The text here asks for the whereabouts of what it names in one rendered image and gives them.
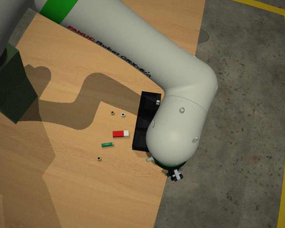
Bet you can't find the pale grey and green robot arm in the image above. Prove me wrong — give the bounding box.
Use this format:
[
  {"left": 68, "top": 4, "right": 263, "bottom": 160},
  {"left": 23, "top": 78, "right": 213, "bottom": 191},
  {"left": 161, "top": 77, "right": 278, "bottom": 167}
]
[{"left": 0, "top": 0, "right": 218, "bottom": 170}]

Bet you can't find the black rack of three bins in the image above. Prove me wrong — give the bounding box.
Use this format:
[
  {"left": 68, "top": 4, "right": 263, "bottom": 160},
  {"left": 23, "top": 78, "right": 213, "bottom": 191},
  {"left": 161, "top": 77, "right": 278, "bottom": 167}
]
[{"left": 132, "top": 91, "right": 161, "bottom": 152}]

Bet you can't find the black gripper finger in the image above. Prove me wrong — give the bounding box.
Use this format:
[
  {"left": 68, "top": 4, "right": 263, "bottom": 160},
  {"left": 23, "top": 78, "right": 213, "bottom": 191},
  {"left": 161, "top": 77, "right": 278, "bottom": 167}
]
[{"left": 166, "top": 169, "right": 183, "bottom": 181}]

